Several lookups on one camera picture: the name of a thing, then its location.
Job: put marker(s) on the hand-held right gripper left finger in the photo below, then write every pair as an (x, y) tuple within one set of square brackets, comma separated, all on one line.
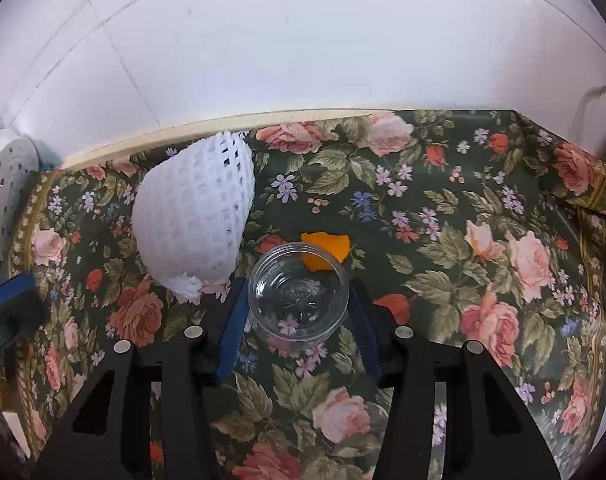
[(231, 335)]

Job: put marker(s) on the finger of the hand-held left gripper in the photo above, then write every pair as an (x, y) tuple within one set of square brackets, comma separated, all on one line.
[(10, 305)]

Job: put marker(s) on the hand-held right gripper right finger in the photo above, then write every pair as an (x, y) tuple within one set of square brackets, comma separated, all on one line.
[(368, 330)]

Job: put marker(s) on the clear glass jar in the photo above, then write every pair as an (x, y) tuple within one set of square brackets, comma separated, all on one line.
[(298, 300)]

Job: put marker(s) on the orange peel piece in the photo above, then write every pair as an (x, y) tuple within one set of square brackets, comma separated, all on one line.
[(323, 250)]

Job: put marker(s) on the green floral tablecloth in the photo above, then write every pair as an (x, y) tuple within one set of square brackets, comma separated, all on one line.
[(433, 240)]

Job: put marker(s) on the white perforated round plate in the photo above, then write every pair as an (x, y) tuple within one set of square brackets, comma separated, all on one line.
[(5, 190)]

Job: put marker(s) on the white foam fruit net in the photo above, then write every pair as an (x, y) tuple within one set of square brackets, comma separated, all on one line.
[(193, 210)]

